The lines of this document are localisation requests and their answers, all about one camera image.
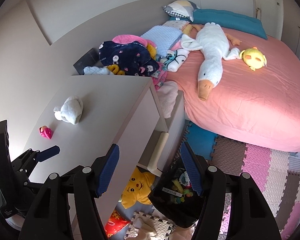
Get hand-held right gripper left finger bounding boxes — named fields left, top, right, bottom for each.
left=19, top=143, right=120, bottom=240

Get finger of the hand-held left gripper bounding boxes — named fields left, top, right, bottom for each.
left=11, top=145, right=61, bottom=178
left=24, top=165, right=83, bottom=192

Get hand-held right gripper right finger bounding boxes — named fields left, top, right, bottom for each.
left=180, top=141, right=283, bottom=240

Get small yellow toy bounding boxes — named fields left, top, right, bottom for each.
left=171, top=179, right=183, bottom=193

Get white red print carton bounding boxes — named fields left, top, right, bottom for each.
left=162, top=186, right=183, bottom=198

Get black plastic bag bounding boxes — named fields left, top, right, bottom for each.
left=148, top=157, right=208, bottom=228

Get pink toy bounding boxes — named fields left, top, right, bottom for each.
left=39, top=126, right=53, bottom=139

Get yellow star plush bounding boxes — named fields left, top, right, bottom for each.
left=121, top=167, right=156, bottom=209

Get small white plush toy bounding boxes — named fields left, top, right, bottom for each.
left=54, top=95, right=84, bottom=125

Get red packet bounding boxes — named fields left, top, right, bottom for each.
left=104, top=211, right=132, bottom=238

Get white nightstand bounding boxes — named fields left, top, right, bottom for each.
left=22, top=75, right=185, bottom=230

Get foam puzzle floor mat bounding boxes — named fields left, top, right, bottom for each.
left=175, top=120, right=300, bottom=240

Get loose white foam mat pieces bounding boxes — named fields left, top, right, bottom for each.
left=126, top=211, right=177, bottom=240

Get beige cloth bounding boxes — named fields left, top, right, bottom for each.
left=140, top=219, right=180, bottom=240

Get pale pink fluffy blanket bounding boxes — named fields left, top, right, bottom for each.
left=157, top=81, right=179, bottom=119

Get light blue cloth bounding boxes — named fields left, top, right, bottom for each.
left=84, top=66, right=114, bottom=76

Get black box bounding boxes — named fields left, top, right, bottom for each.
left=73, top=48, right=100, bottom=76

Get bed with pink sheet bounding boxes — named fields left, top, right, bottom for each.
left=166, top=25, right=300, bottom=155

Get pink kitten print blanket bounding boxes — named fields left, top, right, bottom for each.
left=151, top=62, right=168, bottom=92

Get white cartoon print cloth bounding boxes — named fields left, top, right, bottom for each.
left=162, top=47, right=190, bottom=72

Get navy printed blanket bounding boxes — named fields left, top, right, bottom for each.
left=99, top=40, right=160, bottom=77

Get white goose plush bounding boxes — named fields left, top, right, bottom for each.
left=180, top=22, right=242, bottom=102

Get yellow plush toy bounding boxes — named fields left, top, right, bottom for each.
left=146, top=42, right=157, bottom=58

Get yellow chick plush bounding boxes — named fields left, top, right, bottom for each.
left=240, top=47, right=267, bottom=71

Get pink plush cloth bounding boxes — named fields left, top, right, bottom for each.
left=112, top=34, right=150, bottom=46

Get light blue dotted blanket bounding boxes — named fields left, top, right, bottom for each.
left=140, top=25, right=183, bottom=55

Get yellow dotted pillow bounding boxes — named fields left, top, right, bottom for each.
left=182, top=23, right=198, bottom=36

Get pastel printed cushion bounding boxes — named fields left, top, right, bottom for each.
left=162, top=20, right=188, bottom=28

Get teal pillow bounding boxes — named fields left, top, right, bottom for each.
left=192, top=9, right=268, bottom=40

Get grey yellow patterned pillow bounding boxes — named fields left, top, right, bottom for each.
left=162, top=0, right=200, bottom=22

